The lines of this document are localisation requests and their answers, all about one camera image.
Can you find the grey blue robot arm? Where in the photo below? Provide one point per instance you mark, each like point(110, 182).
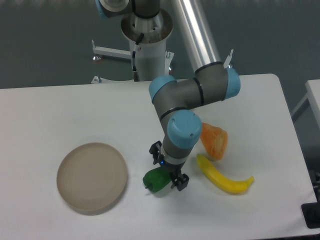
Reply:
point(174, 100)

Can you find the yellow banana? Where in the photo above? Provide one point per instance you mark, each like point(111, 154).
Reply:
point(230, 186)

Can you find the orange fruit slice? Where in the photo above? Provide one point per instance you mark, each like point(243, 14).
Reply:
point(214, 140)

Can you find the white side table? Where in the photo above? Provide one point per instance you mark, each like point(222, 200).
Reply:
point(310, 99)

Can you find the black device at edge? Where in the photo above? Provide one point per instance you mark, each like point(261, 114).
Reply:
point(311, 214)

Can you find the beige round plate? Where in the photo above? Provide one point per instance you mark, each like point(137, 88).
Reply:
point(92, 178)

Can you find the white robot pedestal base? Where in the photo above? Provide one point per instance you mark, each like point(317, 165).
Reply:
point(147, 39)

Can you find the green bell pepper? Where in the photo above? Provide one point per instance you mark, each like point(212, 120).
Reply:
point(156, 179)

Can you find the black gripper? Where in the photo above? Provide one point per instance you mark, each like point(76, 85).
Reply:
point(172, 165)

